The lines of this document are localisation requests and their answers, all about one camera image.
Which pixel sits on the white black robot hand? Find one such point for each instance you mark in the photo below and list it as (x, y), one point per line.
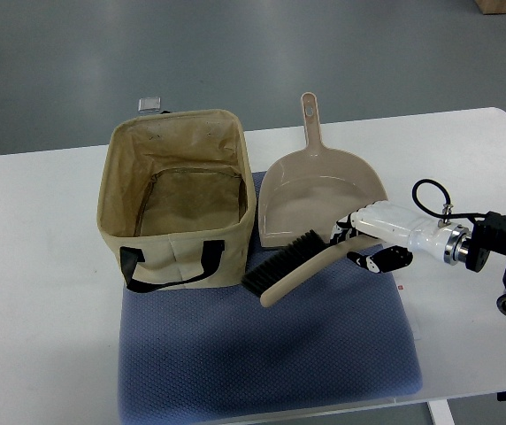
(405, 232)

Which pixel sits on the beige hand broom black bristles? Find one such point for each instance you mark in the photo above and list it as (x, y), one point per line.
(296, 263)

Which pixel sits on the beige plastic dustpan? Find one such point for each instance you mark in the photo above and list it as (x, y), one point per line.
(312, 188)

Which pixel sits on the white table leg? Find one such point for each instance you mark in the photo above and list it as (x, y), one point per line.
(440, 412)

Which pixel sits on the small silver metal object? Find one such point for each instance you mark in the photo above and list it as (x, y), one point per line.
(149, 104)

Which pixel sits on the yellow fabric bag black handle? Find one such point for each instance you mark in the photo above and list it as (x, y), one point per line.
(177, 202)

